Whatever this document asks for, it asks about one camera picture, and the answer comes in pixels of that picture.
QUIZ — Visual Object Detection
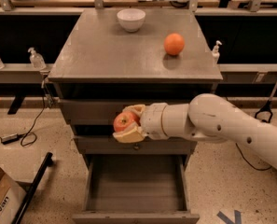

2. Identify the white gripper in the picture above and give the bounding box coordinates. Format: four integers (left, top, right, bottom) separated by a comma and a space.
113, 103, 168, 144

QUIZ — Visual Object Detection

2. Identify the red apple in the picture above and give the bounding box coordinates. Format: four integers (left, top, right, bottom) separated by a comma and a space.
113, 111, 140, 133

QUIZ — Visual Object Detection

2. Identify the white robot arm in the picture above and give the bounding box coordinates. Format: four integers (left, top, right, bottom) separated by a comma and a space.
113, 93, 277, 169

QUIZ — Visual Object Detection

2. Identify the grey middle drawer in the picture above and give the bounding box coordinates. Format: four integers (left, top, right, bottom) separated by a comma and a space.
74, 136, 197, 155

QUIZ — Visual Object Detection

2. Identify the grey top drawer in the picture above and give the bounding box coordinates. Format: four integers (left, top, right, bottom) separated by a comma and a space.
57, 98, 214, 127

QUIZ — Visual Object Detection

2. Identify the grey wooden drawer cabinet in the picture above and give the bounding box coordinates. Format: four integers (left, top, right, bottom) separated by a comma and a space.
48, 7, 224, 173

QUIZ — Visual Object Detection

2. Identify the grey open bottom drawer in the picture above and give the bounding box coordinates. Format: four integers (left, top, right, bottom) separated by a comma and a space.
73, 155, 200, 224

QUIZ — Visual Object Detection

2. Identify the orange fruit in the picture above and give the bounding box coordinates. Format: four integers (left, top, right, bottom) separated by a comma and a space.
164, 33, 185, 56

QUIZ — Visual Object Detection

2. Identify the black bar on floor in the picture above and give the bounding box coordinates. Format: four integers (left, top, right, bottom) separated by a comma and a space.
11, 152, 53, 224

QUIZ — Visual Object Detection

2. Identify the white ceramic bowl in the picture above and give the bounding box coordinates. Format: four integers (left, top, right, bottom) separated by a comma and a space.
117, 8, 145, 32

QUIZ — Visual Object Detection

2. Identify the white sanitizer pump bottle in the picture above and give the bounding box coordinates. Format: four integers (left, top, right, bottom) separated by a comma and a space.
212, 40, 222, 63

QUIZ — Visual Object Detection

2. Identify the clear sanitizer pump bottle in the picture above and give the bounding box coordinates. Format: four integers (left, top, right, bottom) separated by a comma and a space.
28, 48, 47, 70

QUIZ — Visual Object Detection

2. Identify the cardboard box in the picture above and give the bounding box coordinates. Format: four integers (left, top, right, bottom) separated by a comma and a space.
0, 167, 26, 224

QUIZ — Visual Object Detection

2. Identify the black power adapter cable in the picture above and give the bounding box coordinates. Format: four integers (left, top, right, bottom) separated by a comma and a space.
0, 81, 52, 147

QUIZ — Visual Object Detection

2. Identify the black floor cable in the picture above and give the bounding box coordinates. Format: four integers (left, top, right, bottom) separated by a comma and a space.
234, 143, 273, 172

